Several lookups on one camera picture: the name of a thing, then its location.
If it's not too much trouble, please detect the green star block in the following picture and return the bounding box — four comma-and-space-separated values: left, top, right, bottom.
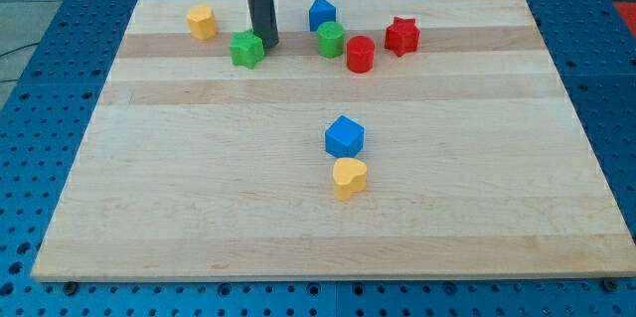
229, 29, 265, 70

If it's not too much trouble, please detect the blue triangle block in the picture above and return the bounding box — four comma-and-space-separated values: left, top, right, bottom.
308, 0, 337, 32

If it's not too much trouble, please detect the red star block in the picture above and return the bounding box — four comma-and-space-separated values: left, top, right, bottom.
384, 17, 420, 57

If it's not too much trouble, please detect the blue cube block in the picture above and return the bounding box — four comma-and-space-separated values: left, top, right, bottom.
325, 115, 365, 158

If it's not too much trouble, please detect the yellow heart block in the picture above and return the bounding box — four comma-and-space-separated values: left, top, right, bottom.
332, 157, 368, 201

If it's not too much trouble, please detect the light wooden board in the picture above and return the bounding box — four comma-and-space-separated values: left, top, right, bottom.
32, 0, 635, 282

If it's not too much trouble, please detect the red cylinder block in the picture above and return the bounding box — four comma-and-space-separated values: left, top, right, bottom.
347, 36, 376, 74

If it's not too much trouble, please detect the green cylinder block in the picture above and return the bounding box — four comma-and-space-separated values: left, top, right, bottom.
317, 21, 345, 59

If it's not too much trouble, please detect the yellow hexagon block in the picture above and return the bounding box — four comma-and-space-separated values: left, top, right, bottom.
187, 5, 218, 40

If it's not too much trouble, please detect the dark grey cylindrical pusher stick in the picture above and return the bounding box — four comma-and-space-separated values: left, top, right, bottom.
237, 0, 280, 51

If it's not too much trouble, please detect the black cable on floor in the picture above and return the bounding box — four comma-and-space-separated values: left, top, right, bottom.
0, 41, 40, 84

